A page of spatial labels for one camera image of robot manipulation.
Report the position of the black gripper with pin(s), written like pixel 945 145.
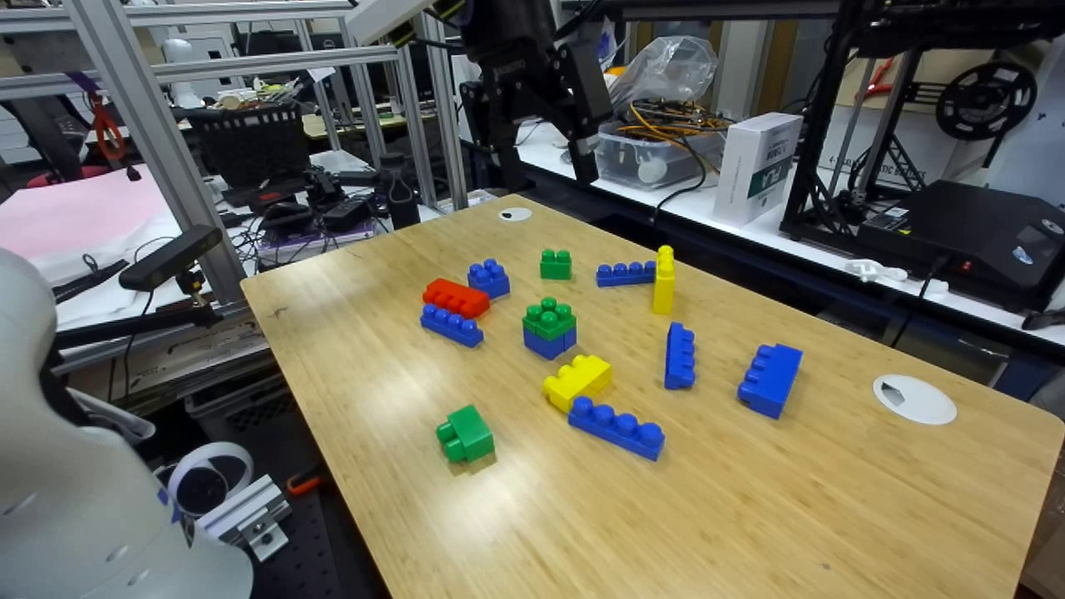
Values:
pixel 518 44

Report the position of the blue square toy block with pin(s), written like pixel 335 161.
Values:
pixel 491 281
pixel 550 344

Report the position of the green square toy block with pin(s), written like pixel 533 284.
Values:
pixel 463 433
pixel 556 263
pixel 550 316

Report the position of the blue long toy block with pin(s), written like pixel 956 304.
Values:
pixel 680 356
pixel 616 430
pixel 623 275
pixel 451 328

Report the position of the yellow long toy block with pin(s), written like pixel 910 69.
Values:
pixel 575 379
pixel 662 281

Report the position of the red long toy block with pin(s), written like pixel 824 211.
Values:
pixel 453 296

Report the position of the large blue toy block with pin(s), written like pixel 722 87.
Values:
pixel 768 379

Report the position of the clear plastic bin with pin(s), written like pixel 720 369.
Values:
pixel 654 161

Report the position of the clear plastic bag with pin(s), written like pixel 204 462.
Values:
pixel 670 69

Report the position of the small white table grommet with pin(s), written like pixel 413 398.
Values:
pixel 514 213

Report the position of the white cardboard box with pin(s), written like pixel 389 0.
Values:
pixel 753 168

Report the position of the black filament spool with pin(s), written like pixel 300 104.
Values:
pixel 987 100

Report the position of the black desktop device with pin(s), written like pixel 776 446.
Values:
pixel 987 239

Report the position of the large white table grommet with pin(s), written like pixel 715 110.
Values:
pixel 916 401

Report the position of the aluminium profile rack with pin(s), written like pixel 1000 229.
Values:
pixel 138 110

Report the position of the pink sheet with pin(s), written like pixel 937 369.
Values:
pixel 77 218

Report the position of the black 3D printer frame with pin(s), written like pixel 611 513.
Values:
pixel 815 134

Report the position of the black stereo camera bar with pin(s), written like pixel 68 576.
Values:
pixel 166 256

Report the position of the aluminium bracket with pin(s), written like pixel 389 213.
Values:
pixel 249 518

